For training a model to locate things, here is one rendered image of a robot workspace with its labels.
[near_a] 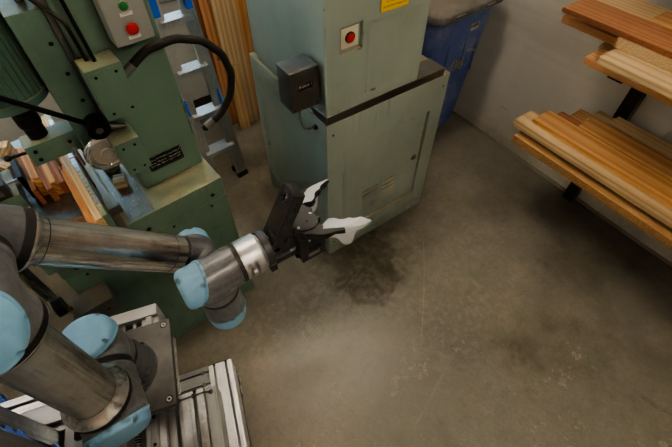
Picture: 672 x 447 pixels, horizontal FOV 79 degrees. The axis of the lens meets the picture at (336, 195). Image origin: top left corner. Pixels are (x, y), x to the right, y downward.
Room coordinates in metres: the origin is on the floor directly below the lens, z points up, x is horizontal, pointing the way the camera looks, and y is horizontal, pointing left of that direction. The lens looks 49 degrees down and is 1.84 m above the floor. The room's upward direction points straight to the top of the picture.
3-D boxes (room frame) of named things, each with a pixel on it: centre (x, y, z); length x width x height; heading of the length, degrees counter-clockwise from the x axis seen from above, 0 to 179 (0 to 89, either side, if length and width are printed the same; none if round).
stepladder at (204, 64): (1.83, 0.73, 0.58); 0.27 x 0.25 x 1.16; 37
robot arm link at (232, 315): (0.38, 0.23, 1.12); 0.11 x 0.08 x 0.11; 34
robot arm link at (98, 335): (0.32, 0.51, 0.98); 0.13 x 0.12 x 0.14; 34
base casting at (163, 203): (0.99, 0.77, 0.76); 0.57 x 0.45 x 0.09; 130
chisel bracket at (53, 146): (0.92, 0.85, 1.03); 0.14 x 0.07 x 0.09; 130
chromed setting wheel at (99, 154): (0.90, 0.69, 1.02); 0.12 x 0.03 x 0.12; 130
